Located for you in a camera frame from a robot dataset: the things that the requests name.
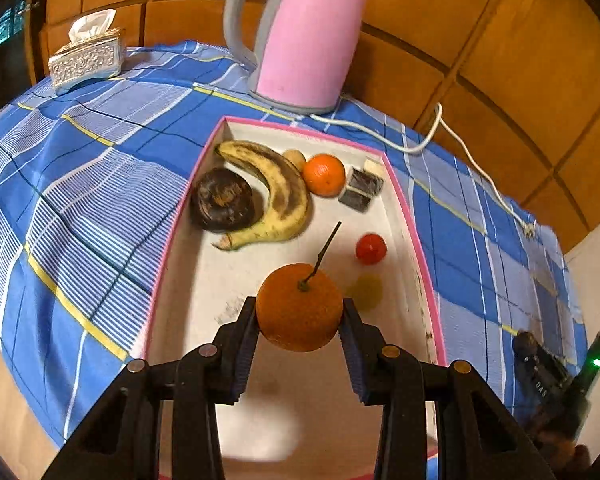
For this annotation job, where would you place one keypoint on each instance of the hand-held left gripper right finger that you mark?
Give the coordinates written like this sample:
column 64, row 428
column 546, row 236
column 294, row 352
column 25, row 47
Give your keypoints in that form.
column 355, row 360

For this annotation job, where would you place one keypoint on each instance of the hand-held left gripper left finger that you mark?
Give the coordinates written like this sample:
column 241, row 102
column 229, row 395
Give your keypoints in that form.
column 245, row 355

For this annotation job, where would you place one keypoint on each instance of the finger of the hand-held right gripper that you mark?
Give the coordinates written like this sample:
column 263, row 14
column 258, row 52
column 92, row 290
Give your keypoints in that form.
column 535, row 360

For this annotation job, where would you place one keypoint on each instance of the orange with long stem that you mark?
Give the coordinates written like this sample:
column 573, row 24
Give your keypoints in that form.
column 300, row 310

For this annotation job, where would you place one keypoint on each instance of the pink box with white inside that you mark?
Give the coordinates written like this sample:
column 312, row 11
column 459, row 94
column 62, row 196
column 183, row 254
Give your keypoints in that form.
column 205, row 270

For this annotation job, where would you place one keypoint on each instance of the red cherry tomato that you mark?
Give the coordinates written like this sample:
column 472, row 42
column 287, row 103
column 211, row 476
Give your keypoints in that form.
column 371, row 249

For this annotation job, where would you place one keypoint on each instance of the dark purple round fruit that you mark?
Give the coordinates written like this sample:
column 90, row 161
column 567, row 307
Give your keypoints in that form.
column 220, row 200

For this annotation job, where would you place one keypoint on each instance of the spotted yellow banana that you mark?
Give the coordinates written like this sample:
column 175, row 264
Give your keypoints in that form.
column 285, row 195

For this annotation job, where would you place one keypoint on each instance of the dark chocolate piece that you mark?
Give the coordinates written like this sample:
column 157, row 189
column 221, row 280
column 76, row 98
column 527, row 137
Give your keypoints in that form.
column 366, row 181

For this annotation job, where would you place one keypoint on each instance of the small brown round fruit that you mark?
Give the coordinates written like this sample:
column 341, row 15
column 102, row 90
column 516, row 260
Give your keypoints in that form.
column 295, row 159

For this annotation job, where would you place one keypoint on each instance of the blue plaid tablecloth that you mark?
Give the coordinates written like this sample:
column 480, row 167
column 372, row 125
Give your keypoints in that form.
column 80, row 160

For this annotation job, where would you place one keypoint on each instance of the pink electric kettle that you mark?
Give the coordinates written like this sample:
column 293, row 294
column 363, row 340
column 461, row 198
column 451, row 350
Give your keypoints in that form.
column 305, row 35

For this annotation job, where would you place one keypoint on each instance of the silver ornate tissue box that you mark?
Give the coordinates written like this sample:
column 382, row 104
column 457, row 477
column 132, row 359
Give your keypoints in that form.
column 85, row 65

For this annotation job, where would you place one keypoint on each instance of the white tissue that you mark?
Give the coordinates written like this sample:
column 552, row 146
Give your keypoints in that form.
column 92, row 25

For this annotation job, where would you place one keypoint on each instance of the dark window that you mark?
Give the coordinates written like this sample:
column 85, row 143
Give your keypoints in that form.
column 5, row 25

